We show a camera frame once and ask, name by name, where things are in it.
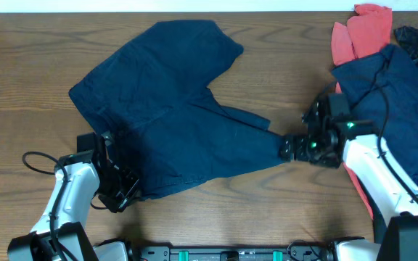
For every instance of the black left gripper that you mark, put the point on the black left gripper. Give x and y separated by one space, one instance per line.
123 186

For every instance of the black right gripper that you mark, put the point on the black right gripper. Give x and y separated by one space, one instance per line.
300 154

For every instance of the navy blue shorts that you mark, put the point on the navy blue shorts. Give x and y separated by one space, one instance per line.
153 96

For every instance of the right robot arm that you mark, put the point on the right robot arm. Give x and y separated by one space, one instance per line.
366 156

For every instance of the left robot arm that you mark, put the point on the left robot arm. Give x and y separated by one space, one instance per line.
94 171

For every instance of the navy garment pile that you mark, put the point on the navy garment pile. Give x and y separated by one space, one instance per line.
383 87

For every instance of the black garment bottom right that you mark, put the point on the black garment bottom right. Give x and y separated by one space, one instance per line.
378 223

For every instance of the red cloth garment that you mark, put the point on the red cloth garment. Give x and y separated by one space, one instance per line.
364 34

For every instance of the black patterned garment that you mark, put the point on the black patterned garment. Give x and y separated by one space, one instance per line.
407 38

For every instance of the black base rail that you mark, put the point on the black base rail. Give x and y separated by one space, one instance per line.
296 251

